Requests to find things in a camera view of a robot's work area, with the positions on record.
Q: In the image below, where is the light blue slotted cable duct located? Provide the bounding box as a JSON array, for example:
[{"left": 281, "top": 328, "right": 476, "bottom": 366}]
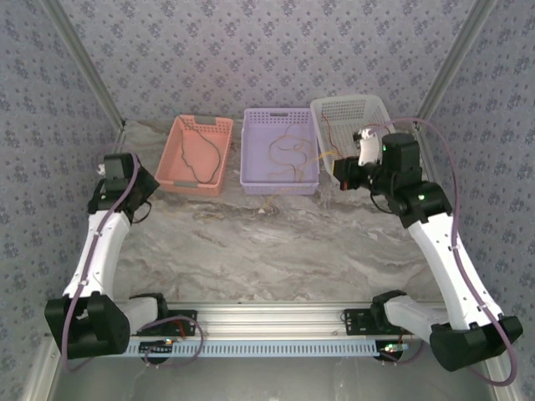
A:
[{"left": 127, "top": 338, "right": 385, "bottom": 359}]

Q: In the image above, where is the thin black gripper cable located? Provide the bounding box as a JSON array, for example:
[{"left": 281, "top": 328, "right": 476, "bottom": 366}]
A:
[
  {"left": 130, "top": 200, "right": 153, "bottom": 225},
  {"left": 370, "top": 191, "right": 395, "bottom": 215}
]

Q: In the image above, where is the grey sheet metal panel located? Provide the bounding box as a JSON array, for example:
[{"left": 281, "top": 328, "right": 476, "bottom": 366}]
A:
[{"left": 49, "top": 354, "right": 501, "bottom": 401}]

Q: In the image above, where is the thin black left gripper cable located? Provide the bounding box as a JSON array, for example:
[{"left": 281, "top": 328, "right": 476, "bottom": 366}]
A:
[{"left": 130, "top": 200, "right": 153, "bottom": 225}]

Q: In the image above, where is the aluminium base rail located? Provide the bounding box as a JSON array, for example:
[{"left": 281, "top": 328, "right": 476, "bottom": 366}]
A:
[{"left": 125, "top": 301, "right": 436, "bottom": 338}]

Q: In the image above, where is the aluminium table side rail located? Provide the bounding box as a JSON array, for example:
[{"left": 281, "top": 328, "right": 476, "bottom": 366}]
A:
[
  {"left": 23, "top": 123, "right": 129, "bottom": 401},
  {"left": 413, "top": 120, "right": 519, "bottom": 401}
]

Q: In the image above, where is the white plastic basket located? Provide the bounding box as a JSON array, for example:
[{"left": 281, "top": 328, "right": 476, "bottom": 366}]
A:
[{"left": 309, "top": 94, "right": 409, "bottom": 185}]

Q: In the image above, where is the black controller board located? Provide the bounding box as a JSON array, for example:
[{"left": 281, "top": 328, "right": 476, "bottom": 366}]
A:
[
  {"left": 378, "top": 338, "right": 410, "bottom": 363},
  {"left": 139, "top": 338, "right": 176, "bottom": 363}
]

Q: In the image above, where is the thin orange cable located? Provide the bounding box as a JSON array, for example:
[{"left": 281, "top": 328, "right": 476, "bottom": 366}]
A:
[{"left": 267, "top": 124, "right": 318, "bottom": 185}]

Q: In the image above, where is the purple plastic basket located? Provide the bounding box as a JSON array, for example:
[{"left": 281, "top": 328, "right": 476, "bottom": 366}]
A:
[{"left": 239, "top": 107, "right": 322, "bottom": 196}]

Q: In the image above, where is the thin red cable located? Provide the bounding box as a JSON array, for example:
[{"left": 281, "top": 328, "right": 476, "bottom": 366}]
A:
[{"left": 320, "top": 111, "right": 390, "bottom": 147}]

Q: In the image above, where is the aluminium frame post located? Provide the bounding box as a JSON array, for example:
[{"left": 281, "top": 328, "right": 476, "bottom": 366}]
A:
[
  {"left": 412, "top": 0, "right": 501, "bottom": 129},
  {"left": 41, "top": 0, "right": 127, "bottom": 131}
]

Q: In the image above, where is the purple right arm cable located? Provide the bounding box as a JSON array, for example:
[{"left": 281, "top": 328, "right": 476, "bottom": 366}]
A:
[{"left": 378, "top": 118, "right": 522, "bottom": 386}]

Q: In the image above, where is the thin black right gripper cable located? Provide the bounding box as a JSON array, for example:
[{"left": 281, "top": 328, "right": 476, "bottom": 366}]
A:
[{"left": 370, "top": 191, "right": 395, "bottom": 215}]

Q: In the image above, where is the pink plastic basket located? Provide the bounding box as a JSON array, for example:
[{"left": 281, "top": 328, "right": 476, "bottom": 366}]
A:
[{"left": 154, "top": 115, "right": 234, "bottom": 198}]

